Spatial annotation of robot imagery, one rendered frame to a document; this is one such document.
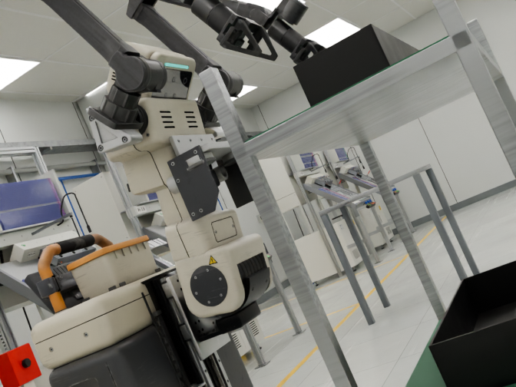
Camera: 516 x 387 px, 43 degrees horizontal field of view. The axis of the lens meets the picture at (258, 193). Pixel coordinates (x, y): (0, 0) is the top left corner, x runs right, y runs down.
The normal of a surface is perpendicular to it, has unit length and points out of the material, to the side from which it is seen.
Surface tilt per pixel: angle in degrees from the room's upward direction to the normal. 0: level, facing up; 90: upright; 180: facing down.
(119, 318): 90
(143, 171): 90
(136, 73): 89
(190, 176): 90
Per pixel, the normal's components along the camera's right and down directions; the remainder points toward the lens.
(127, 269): 0.84, -0.36
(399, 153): -0.40, 0.11
